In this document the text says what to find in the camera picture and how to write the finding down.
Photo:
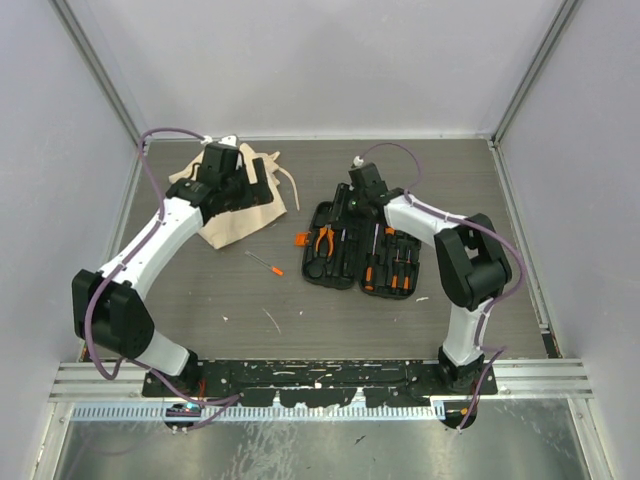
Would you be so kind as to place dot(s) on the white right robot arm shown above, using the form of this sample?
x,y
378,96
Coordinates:
x,y
471,257

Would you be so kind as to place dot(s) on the orange black needle-nose pliers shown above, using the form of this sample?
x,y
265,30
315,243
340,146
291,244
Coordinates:
x,y
324,243

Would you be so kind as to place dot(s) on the aluminium front rail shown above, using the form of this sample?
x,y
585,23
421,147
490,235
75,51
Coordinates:
x,y
546,378

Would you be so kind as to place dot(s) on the black plastic tool case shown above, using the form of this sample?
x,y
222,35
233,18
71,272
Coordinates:
x,y
340,275

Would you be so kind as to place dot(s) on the perforated cable tray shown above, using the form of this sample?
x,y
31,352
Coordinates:
x,y
162,411

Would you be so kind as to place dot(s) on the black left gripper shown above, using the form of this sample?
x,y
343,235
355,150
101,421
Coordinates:
x,y
263,192

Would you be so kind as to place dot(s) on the beige cloth bag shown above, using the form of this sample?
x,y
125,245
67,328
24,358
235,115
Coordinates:
x,y
227,228

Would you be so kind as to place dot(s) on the thin orange tip screwdriver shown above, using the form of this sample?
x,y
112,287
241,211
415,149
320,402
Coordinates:
x,y
369,277

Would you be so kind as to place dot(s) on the small orange black screwdriver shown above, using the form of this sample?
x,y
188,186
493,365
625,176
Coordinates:
x,y
394,271

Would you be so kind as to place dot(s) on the large orange handle screwdriver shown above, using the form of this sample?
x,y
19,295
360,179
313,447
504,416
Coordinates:
x,y
389,237

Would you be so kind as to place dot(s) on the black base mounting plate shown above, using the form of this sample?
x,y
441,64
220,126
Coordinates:
x,y
261,383

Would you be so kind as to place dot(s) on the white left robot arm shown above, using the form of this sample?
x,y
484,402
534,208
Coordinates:
x,y
109,304

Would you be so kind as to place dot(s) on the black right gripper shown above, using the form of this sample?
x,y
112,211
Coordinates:
x,y
344,192

